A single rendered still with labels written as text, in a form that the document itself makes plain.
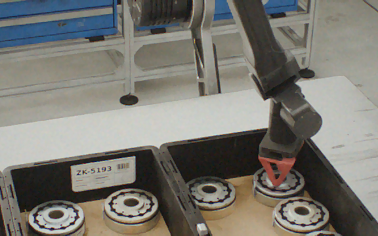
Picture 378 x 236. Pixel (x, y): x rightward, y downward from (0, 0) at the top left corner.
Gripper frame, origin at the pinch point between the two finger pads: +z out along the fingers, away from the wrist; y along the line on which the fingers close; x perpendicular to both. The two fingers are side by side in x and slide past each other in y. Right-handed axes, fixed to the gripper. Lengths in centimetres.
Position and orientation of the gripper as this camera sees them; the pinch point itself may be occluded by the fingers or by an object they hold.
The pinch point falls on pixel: (279, 175)
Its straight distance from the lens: 173.3
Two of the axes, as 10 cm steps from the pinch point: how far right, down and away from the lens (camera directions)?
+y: 3.5, -4.8, 8.1
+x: -9.4, -1.9, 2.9
